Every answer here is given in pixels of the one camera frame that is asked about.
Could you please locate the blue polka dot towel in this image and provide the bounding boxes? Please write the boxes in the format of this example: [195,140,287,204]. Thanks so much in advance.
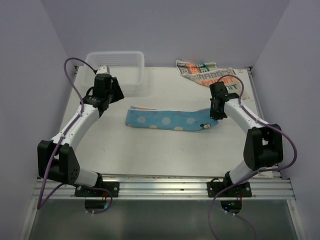
[125,106,218,132]

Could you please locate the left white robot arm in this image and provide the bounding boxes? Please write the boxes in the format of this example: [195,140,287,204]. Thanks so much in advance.
[37,73,124,197]

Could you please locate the rabbit print towel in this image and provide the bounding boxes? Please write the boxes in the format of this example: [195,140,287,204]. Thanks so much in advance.
[175,60,242,95]

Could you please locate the white plastic basket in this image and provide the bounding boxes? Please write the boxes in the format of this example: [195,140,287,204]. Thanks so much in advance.
[85,51,145,97]

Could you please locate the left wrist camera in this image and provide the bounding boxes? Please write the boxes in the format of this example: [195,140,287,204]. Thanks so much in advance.
[95,65,110,75]

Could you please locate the aluminium right side rail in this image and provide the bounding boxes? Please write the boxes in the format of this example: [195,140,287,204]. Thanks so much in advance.
[247,66,283,180]

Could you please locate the aluminium rail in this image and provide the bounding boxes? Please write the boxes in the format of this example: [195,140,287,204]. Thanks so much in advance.
[32,174,295,201]
[247,66,283,180]

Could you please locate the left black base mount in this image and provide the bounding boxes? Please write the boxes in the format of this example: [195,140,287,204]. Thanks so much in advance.
[74,181,120,198]

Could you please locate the aluminium front rail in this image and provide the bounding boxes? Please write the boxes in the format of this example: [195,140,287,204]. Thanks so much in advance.
[32,174,295,201]

